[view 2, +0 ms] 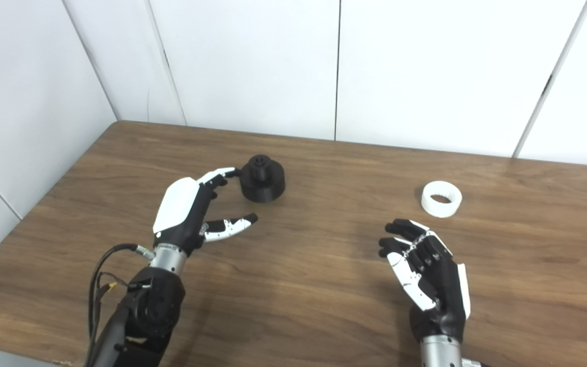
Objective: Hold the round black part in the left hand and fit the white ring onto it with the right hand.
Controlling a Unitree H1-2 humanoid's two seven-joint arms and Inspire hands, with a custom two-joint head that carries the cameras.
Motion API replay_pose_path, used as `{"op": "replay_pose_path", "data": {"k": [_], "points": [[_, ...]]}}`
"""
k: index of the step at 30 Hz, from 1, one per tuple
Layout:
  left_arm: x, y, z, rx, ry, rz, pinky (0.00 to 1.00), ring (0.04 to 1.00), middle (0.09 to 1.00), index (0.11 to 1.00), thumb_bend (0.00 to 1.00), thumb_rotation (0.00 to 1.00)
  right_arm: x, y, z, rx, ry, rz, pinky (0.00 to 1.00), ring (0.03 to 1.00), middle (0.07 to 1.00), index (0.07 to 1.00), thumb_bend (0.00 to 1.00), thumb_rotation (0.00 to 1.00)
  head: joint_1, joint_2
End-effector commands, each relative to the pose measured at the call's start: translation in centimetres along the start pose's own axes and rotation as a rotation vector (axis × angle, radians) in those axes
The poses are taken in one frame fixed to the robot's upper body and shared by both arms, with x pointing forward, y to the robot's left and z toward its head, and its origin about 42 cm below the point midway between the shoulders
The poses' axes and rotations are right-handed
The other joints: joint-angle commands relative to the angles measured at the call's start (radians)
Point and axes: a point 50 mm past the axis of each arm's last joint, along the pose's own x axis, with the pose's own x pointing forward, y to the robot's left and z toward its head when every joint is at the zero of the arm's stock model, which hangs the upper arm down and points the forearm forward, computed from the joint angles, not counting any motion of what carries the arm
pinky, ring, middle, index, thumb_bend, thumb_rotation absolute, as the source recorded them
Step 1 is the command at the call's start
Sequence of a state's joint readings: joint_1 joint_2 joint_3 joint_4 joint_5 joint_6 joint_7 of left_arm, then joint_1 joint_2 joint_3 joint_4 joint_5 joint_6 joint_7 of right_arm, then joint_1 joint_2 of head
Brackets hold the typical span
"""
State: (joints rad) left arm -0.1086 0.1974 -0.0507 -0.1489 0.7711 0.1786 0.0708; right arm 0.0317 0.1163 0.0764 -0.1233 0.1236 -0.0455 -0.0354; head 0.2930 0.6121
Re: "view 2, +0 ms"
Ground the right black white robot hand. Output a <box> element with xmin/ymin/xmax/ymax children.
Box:
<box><xmin>378</xmin><ymin>219</ymin><xmax>471</xmax><ymax>343</ymax></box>

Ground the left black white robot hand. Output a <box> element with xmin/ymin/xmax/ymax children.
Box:
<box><xmin>152</xmin><ymin>167</ymin><xmax>259</xmax><ymax>255</ymax></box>

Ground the white toothed plastic ring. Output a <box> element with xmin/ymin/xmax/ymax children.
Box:
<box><xmin>421</xmin><ymin>181</ymin><xmax>463</xmax><ymax>219</ymax></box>

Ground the round black stepped part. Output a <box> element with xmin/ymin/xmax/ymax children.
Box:
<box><xmin>239</xmin><ymin>155</ymin><xmax>286</xmax><ymax>203</ymax></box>

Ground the left thick black wrist cable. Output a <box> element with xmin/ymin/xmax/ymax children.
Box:
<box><xmin>87</xmin><ymin>244</ymin><xmax>156</xmax><ymax>367</ymax></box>

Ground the left thin wire yellow connector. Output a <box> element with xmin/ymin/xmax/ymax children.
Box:
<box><xmin>96</xmin><ymin>272</ymin><xmax>132</xmax><ymax>327</ymax></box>

